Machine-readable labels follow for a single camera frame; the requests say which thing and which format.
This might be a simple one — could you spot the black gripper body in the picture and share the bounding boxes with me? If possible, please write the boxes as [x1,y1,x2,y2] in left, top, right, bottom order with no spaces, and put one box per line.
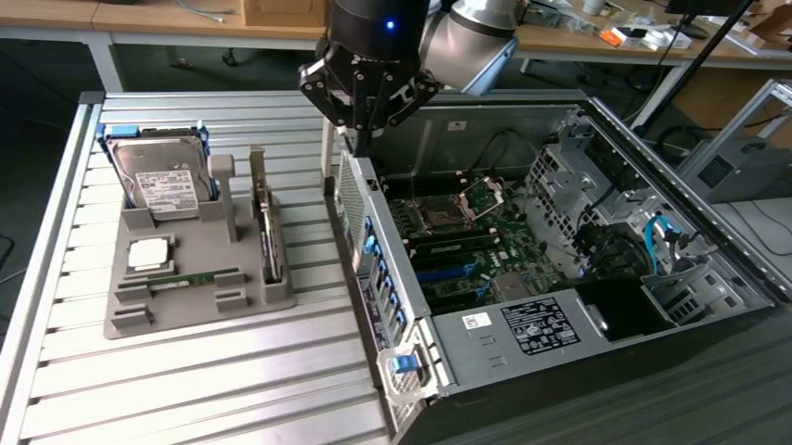
[319,0,431,130]

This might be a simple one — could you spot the graphics card with metal bracket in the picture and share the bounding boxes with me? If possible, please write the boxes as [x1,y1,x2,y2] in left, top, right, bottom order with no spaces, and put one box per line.
[249,144,288,285]

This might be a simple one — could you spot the open PC case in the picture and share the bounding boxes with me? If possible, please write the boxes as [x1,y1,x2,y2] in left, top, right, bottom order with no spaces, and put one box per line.
[321,90,792,445]

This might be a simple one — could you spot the metal socket cover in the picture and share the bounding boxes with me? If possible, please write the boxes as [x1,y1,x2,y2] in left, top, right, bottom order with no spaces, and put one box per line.
[457,175,515,219]

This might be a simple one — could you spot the CPU socket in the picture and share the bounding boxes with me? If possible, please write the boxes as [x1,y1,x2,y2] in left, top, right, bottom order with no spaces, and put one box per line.
[420,197,479,231]

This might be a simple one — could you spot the hard disk in blue carrier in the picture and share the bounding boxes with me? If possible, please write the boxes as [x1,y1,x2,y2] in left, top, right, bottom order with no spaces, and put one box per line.
[97,121,216,222]

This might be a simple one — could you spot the black RAM stick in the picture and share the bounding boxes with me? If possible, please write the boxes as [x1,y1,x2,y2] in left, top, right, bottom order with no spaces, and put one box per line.
[408,231,500,261]

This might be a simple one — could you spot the green motherboard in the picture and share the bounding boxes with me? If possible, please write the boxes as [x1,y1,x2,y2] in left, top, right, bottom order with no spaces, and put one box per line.
[383,171,578,316]

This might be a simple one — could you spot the blue expansion slot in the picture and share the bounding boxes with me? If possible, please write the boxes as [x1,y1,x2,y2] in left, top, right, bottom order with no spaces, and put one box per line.
[415,264,476,284]

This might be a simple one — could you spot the white flat device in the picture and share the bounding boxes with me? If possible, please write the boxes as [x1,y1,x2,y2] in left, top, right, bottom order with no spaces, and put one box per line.
[640,30,694,51]

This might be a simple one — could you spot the silver chipset heatsink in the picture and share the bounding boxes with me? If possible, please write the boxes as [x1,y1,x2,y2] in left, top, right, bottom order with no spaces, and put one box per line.
[492,273,540,300]

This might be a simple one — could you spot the silver CPU chip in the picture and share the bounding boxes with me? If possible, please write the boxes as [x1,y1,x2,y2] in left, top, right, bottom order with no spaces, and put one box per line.
[128,239,173,273]

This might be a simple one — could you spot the wooden desk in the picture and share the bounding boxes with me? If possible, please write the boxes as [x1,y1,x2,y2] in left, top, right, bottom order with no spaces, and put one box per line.
[0,0,333,92]
[514,0,792,135]

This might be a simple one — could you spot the green RAM stick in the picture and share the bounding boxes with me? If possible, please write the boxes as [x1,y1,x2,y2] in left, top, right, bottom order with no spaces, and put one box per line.
[117,267,241,291]

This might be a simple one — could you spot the black monitor with stand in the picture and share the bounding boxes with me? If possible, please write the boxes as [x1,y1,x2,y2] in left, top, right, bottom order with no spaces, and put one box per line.
[666,0,754,41]

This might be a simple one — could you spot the black stand pole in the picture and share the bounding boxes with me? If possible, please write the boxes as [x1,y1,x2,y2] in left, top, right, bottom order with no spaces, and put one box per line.
[631,0,758,134]

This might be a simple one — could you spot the grey parts rack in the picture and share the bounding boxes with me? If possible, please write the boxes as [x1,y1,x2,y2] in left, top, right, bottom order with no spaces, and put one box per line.
[102,152,298,341]

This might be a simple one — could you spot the grey power supply unit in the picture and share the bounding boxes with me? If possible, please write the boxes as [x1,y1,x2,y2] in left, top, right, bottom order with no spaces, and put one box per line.
[431,286,615,388]

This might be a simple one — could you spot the grey computer tower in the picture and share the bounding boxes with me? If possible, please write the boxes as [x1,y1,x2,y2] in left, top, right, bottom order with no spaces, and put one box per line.
[678,133,792,205]

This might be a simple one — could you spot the open brown cardboard box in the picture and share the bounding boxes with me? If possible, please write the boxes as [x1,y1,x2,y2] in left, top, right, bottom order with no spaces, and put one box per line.
[746,0,792,52]

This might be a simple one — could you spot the metal disk bay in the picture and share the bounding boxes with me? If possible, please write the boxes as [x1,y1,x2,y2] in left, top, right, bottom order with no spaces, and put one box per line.
[640,259,775,328]

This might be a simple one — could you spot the white cable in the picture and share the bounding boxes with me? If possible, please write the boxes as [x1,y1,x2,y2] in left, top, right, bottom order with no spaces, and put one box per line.
[177,0,241,22]

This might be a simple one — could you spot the metal box with wires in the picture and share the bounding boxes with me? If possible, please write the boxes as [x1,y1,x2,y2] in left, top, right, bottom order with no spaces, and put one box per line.
[518,0,563,27]

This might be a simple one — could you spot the black cable bundle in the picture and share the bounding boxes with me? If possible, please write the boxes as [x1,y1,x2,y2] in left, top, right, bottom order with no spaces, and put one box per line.
[575,222,646,279]

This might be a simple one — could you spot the blue wire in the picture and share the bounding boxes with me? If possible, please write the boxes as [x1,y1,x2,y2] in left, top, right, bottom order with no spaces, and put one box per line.
[642,210,683,277]

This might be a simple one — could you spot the aluminium profile frame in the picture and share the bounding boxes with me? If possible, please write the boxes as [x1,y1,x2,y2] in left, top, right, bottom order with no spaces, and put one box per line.
[711,77,792,154]

